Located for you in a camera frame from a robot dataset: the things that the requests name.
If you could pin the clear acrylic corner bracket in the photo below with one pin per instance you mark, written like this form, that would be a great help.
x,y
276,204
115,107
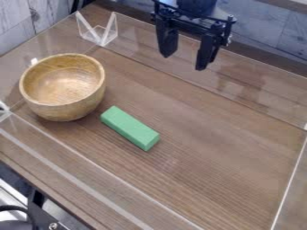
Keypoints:
x,y
99,35

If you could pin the clear acrylic barrier wall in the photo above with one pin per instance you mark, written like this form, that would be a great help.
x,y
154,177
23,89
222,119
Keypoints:
x,y
232,127

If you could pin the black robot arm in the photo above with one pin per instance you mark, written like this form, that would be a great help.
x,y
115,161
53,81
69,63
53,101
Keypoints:
x,y
199,18

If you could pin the black table leg frame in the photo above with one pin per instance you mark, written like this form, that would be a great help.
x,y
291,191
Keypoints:
x,y
45,222

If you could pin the green rectangular stick block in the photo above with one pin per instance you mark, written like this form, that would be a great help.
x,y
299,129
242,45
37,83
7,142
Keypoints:
x,y
134,130

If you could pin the wooden bowl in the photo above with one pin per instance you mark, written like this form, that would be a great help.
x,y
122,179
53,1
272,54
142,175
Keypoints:
x,y
63,86

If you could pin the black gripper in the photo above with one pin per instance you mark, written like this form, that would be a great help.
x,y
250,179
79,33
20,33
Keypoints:
x,y
199,15

